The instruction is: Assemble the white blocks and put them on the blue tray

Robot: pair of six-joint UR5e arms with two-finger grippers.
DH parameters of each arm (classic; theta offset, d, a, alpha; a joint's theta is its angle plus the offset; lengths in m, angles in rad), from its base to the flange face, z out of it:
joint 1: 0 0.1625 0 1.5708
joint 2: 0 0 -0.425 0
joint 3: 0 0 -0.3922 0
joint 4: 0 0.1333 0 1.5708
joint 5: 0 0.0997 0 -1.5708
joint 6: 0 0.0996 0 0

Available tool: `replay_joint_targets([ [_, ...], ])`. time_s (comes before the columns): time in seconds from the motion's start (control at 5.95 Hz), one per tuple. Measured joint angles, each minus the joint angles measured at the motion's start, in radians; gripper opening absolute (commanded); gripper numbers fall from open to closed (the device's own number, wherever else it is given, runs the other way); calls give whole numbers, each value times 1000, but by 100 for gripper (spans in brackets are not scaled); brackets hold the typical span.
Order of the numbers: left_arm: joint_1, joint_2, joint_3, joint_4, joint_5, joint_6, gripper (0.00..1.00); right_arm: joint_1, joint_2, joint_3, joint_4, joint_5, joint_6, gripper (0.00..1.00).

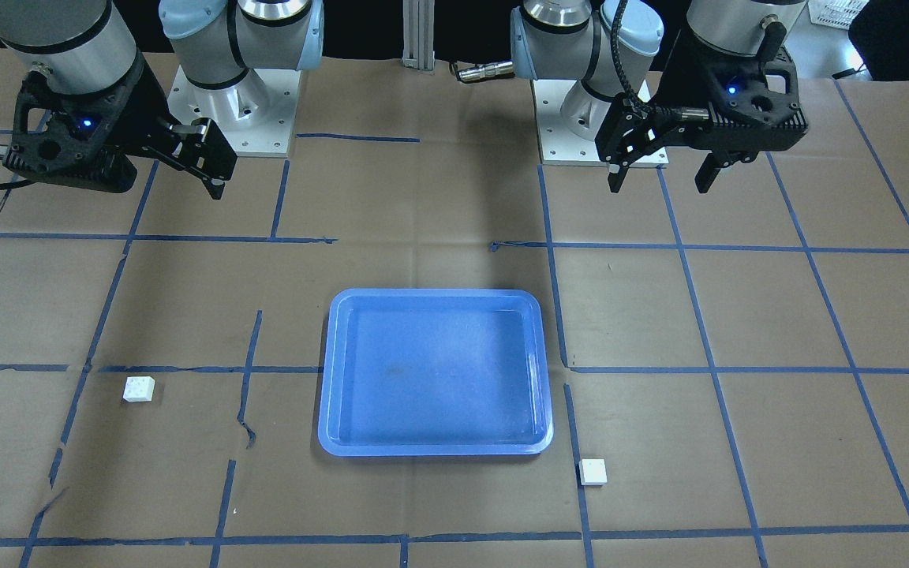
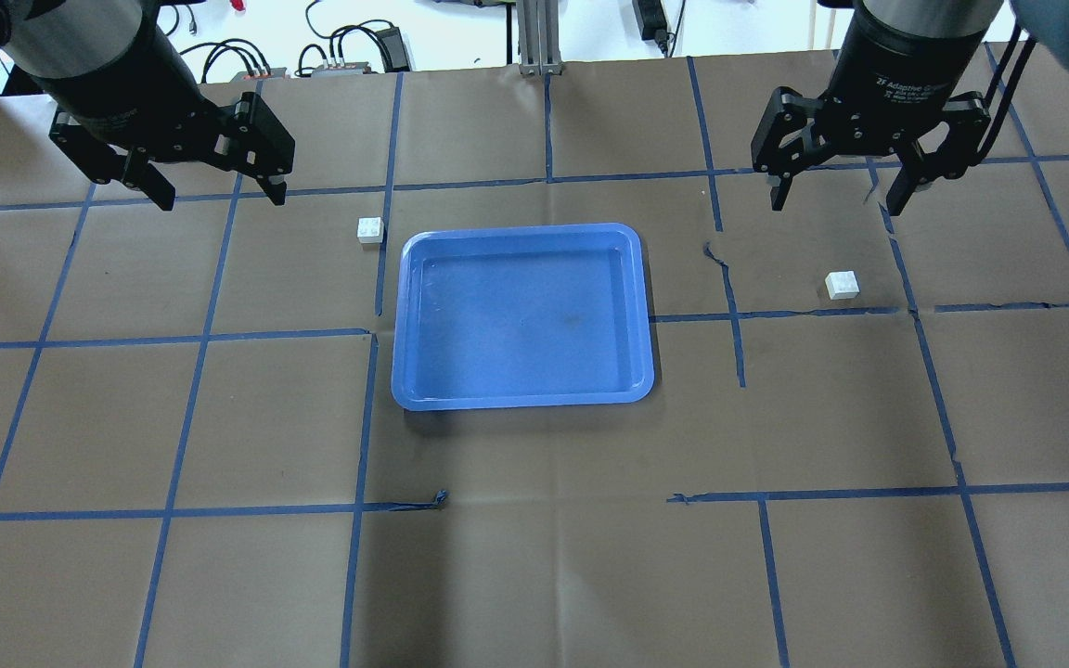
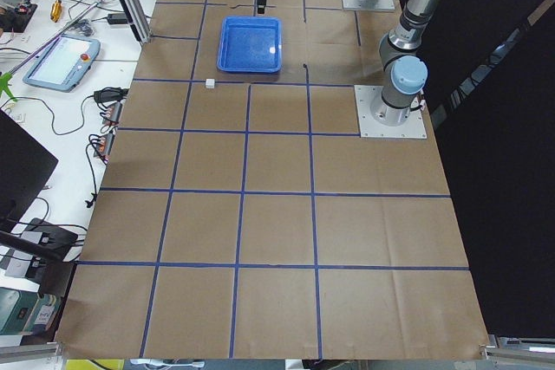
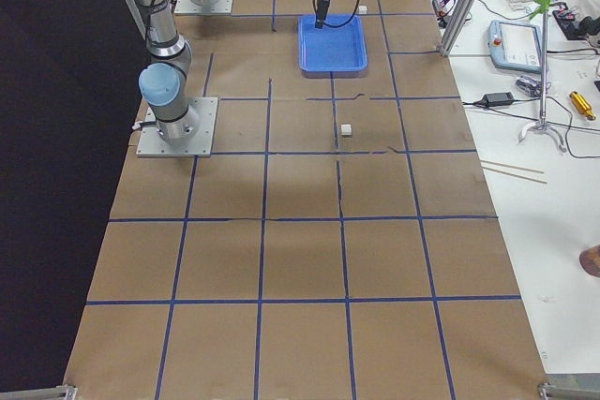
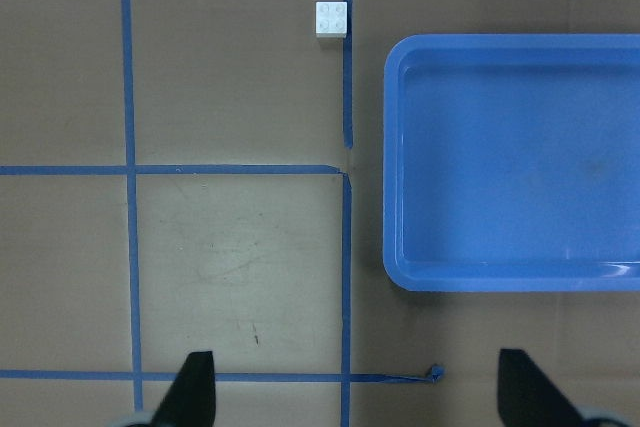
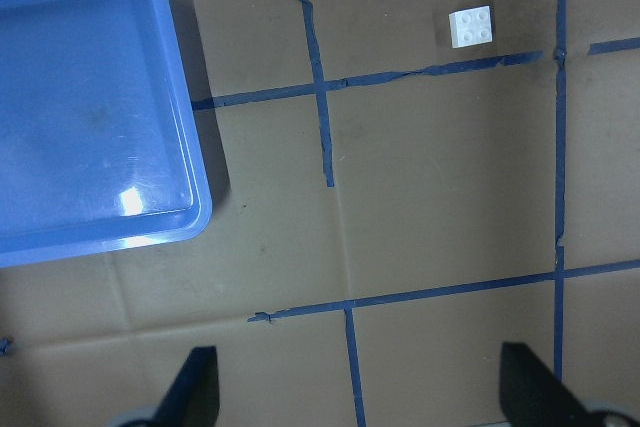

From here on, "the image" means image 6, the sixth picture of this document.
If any white building block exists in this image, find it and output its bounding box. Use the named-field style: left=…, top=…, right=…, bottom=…
left=448, top=6, right=493, bottom=49

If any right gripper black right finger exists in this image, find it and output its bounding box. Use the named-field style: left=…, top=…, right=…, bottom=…
left=501, top=341, right=609, bottom=427

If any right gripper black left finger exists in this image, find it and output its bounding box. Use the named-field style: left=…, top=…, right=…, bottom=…
left=155, top=346, right=220, bottom=426

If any blue plastic tray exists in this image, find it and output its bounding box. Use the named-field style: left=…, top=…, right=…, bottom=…
left=1, top=0, right=213, bottom=267

